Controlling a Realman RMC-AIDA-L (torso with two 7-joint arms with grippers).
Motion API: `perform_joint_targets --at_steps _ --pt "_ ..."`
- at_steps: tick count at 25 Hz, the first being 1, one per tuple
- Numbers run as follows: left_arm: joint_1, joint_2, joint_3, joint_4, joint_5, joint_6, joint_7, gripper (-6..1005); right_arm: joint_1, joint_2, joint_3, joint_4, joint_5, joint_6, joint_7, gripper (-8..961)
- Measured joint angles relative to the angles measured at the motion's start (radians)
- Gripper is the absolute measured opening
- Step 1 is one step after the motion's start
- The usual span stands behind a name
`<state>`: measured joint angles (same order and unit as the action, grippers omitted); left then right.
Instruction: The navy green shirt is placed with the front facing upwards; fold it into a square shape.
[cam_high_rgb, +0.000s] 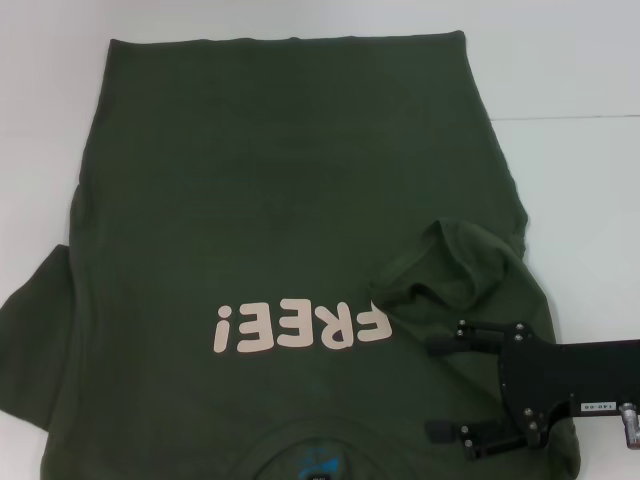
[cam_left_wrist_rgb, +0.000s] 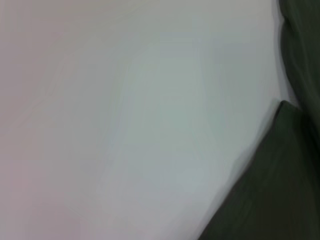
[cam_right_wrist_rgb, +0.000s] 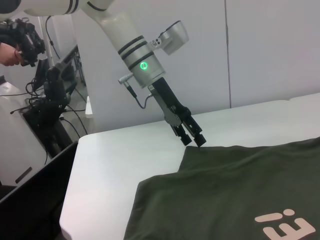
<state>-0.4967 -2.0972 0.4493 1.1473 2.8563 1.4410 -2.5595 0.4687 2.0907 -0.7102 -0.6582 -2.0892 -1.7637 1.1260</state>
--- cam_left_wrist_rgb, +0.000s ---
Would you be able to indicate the dark green t-shirt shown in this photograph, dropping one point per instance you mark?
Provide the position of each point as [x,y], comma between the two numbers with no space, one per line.
[287,187]

